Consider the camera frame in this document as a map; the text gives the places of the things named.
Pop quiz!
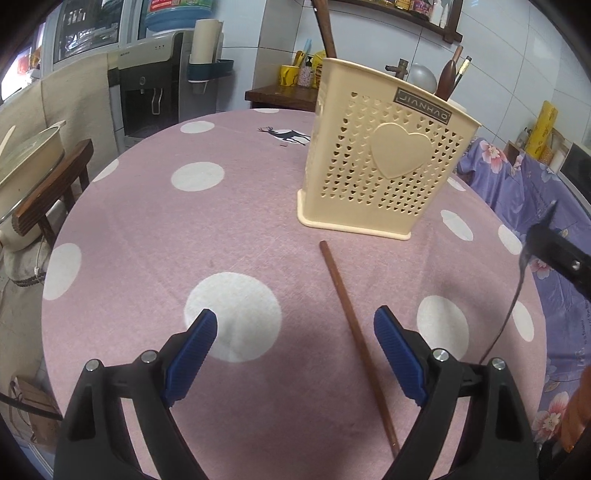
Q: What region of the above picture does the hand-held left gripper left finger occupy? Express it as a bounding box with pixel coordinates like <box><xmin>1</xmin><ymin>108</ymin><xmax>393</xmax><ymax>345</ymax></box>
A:
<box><xmin>54</xmin><ymin>308</ymin><xmax>219</xmax><ymax>480</ymax></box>

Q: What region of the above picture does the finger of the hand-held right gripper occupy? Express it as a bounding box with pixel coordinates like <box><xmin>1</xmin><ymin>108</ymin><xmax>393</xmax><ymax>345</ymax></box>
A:
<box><xmin>525</xmin><ymin>224</ymin><xmax>591</xmax><ymax>301</ymax></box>

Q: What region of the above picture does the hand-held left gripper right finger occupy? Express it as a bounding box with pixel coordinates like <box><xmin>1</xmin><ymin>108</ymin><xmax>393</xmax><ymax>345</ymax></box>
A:
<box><xmin>373</xmin><ymin>305</ymin><xmax>541</xmax><ymax>480</ymax></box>

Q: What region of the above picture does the reddish brown chopstick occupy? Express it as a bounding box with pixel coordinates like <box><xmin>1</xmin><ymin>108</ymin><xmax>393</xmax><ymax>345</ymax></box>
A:
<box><xmin>320</xmin><ymin>240</ymin><xmax>402</xmax><ymax>457</ymax></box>

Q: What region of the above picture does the cream perforated utensil holder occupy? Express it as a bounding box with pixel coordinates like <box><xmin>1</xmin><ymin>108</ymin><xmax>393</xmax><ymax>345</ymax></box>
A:
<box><xmin>296</xmin><ymin>56</ymin><xmax>481</xmax><ymax>241</ymax></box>

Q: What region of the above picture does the black chopstick with gold band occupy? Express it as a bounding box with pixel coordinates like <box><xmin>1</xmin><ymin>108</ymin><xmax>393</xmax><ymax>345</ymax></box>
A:
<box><xmin>455</xmin><ymin>55</ymin><xmax>472</xmax><ymax>90</ymax></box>

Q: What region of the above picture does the person's right hand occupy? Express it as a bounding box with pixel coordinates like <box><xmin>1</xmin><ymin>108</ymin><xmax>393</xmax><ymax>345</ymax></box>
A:
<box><xmin>561</xmin><ymin>390</ymin><xmax>591</xmax><ymax>455</ymax></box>

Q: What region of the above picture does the purple floral cloth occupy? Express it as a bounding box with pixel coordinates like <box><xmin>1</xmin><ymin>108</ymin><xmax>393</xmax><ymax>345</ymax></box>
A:
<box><xmin>455</xmin><ymin>136</ymin><xmax>591</xmax><ymax>453</ymax></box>

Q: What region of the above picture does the pink polka dot tablecloth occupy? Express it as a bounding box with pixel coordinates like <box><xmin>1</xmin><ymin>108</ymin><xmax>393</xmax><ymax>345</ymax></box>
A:
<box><xmin>41</xmin><ymin>108</ymin><xmax>548</xmax><ymax>480</ymax></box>

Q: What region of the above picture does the yellow roll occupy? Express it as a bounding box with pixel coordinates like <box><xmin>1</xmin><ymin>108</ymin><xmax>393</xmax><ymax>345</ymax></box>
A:
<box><xmin>526</xmin><ymin>100</ymin><xmax>555</xmax><ymax>155</ymax></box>

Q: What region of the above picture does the brown cardboard box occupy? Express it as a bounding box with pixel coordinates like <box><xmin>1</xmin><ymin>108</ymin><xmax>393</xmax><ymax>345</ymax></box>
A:
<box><xmin>9</xmin><ymin>376</ymin><xmax>63</xmax><ymax>448</ymax></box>

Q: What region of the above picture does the white cloth bag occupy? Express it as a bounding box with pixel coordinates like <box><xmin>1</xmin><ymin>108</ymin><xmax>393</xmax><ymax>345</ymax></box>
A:
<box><xmin>0</xmin><ymin>198</ymin><xmax>51</xmax><ymax>287</ymax></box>

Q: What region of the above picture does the grey metal ladle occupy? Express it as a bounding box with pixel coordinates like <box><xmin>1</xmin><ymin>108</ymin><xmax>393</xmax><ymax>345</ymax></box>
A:
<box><xmin>409</xmin><ymin>64</ymin><xmax>438</xmax><ymax>93</ymax></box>

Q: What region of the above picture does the wooden chair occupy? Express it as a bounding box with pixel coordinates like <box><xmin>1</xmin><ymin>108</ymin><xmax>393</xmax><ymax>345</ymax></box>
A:
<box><xmin>11</xmin><ymin>138</ymin><xmax>95</xmax><ymax>245</ymax></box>

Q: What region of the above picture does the bronze faucet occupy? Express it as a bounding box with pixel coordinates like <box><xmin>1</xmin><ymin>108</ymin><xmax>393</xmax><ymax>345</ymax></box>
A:
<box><xmin>385</xmin><ymin>58</ymin><xmax>411</xmax><ymax>80</ymax></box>

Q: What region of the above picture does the cream basin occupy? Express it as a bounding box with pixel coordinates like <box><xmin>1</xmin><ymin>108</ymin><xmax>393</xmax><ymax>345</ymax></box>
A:
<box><xmin>0</xmin><ymin>120</ymin><xmax>68</xmax><ymax>204</ymax></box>

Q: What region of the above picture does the grey water dispenser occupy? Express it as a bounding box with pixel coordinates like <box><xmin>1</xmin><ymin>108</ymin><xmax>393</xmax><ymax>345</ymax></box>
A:
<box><xmin>108</xmin><ymin>30</ymin><xmax>195</xmax><ymax>148</ymax></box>

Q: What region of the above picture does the dark wooden side table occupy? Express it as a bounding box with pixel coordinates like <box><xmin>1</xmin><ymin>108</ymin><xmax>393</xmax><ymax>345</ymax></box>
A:
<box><xmin>245</xmin><ymin>83</ymin><xmax>319</xmax><ymax>112</ymax></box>

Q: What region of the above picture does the row of bottles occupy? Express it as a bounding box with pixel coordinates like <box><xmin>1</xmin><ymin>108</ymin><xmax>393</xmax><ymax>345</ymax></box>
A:
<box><xmin>369</xmin><ymin>0</ymin><xmax>458</xmax><ymax>26</ymax></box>

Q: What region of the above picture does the beige cloth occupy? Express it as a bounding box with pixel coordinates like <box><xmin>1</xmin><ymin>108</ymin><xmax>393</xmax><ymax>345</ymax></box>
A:
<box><xmin>0</xmin><ymin>51</ymin><xmax>121</xmax><ymax>185</ymax></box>

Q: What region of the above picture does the cream paper roll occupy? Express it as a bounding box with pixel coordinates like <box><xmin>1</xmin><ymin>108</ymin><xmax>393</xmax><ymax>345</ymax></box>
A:
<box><xmin>191</xmin><ymin>18</ymin><xmax>225</xmax><ymax>65</ymax></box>

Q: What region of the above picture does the brown wooden stick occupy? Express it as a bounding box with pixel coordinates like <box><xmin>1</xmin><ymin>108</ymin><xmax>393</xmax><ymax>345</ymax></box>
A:
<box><xmin>311</xmin><ymin>0</ymin><xmax>337</xmax><ymax>60</ymax></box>

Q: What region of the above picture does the glass door cabinet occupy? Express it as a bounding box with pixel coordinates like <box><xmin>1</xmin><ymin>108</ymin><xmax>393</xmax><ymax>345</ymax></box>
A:
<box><xmin>51</xmin><ymin>0</ymin><xmax>148</xmax><ymax>65</ymax></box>

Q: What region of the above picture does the blue water jug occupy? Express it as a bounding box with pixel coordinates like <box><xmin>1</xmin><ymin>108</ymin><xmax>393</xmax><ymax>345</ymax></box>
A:
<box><xmin>145</xmin><ymin>0</ymin><xmax>215</xmax><ymax>32</ymax></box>

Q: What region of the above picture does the wooden wall shelf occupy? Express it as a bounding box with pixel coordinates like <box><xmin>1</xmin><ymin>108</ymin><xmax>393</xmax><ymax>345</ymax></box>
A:
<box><xmin>318</xmin><ymin>0</ymin><xmax>464</xmax><ymax>44</ymax></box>

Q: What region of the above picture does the blue and white wall holder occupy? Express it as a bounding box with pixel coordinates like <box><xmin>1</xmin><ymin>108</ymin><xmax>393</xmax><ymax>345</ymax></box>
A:
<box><xmin>187</xmin><ymin>59</ymin><xmax>236</xmax><ymax>95</ymax></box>

